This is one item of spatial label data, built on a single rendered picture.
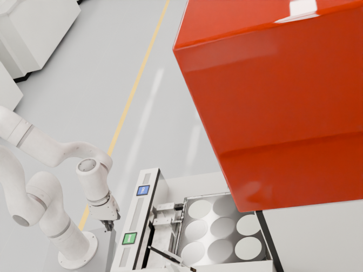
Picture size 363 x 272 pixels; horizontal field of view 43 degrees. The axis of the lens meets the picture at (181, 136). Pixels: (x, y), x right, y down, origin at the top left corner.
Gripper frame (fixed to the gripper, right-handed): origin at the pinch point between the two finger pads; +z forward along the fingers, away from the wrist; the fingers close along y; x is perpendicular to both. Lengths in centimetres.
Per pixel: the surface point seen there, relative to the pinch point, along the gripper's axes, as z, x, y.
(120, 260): 15.6, 4.8, -2.1
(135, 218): 15.6, -15.6, -3.3
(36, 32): 119, -392, 236
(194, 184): 25, -44, -24
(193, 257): 15.6, 1.7, -30.4
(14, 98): 148, -288, 230
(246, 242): 11, -3, -50
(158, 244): 21.1, -7.1, -13.8
